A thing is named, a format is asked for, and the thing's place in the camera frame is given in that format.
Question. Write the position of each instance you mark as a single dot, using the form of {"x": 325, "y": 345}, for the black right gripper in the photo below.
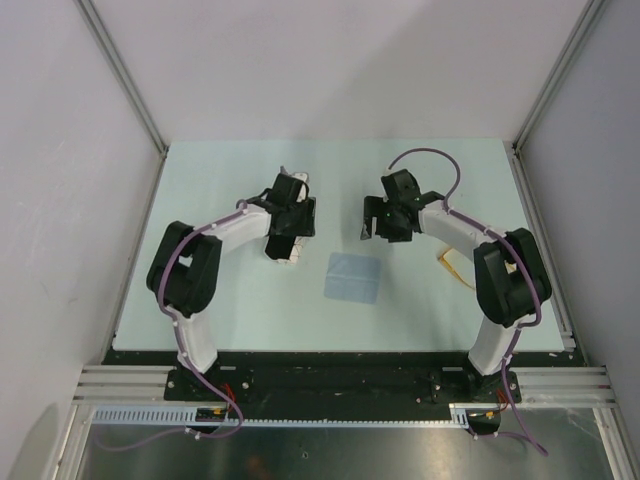
{"x": 375, "y": 207}

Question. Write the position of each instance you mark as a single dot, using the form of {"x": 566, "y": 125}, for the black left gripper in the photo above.
{"x": 306, "y": 226}

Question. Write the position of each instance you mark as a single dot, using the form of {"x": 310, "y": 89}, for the white geometric glasses case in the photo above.
{"x": 285, "y": 249}

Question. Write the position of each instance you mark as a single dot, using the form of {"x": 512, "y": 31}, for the blue cleaning cloth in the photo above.
{"x": 353, "y": 278}

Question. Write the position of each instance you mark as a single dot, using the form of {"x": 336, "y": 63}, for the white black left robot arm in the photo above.
{"x": 184, "y": 271}

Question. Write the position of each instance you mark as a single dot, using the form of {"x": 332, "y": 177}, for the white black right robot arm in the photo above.
{"x": 511, "y": 281}

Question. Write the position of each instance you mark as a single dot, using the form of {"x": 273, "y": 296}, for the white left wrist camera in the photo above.
{"x": 302, "y": 177}

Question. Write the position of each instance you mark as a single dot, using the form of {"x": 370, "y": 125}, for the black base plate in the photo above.
{"x": 442, "y": 376}

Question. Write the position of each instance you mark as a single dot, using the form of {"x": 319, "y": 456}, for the right aluminium side rail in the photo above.
{"x": 535, "y": 221}

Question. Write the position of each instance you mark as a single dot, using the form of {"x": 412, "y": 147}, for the grey slotted cable duct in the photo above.
{"x": 176, "y": 416}

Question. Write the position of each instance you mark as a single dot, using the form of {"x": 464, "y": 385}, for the aluminium front frame rail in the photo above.
{"x": 555, "y": 387}

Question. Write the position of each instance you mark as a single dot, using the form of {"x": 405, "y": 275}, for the left aluminium corner post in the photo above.
{"x": 116, "y": 63}

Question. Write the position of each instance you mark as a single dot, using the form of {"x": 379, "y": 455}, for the aluminium corner post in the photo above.
{"x": 575, "y": 43}
{"x": 116, "y": 63}

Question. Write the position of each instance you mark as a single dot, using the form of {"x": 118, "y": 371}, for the right aluminium corner post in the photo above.
{"x": 575, "y": 43}

